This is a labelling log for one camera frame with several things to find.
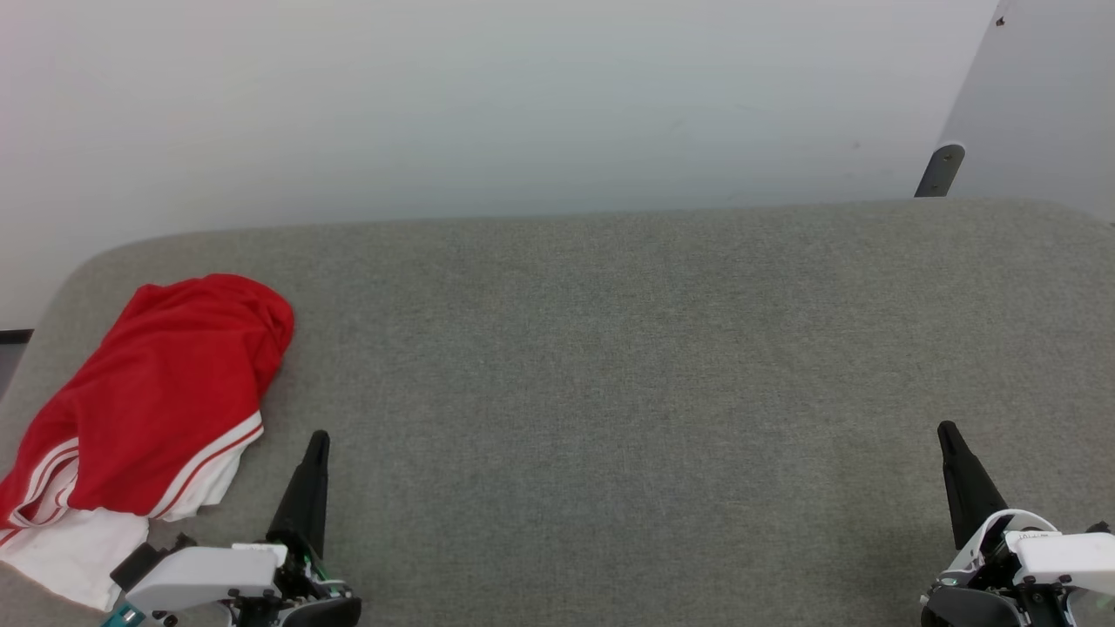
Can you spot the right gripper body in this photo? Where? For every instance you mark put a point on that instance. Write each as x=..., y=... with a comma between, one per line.
x=976, y=601

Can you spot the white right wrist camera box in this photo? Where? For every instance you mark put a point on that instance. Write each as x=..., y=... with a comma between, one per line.
x=1067, y=553

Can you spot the red and white basketball jersey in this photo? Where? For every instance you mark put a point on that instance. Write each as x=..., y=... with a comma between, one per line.
x=157, y=392

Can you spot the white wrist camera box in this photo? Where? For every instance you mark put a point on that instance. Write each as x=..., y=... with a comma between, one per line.
x=1067, y=553
x=200, y=575

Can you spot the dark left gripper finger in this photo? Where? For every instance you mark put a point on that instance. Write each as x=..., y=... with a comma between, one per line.
x=303, y=505

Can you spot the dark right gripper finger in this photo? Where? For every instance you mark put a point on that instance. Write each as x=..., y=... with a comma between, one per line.
x=971, y=496

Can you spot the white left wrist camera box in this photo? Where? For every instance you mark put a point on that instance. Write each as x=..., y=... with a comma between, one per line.
x=200, y=575

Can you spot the grey fabric sofa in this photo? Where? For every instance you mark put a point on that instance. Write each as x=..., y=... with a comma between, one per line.
x=610, y=392

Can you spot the black framed panel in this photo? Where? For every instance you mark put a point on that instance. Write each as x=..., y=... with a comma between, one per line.
x=13, y=335

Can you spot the white board panel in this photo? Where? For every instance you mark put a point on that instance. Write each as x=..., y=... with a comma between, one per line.
x=1045, y=87

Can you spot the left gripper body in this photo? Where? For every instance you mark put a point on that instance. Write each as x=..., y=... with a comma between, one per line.
x=305, y=601

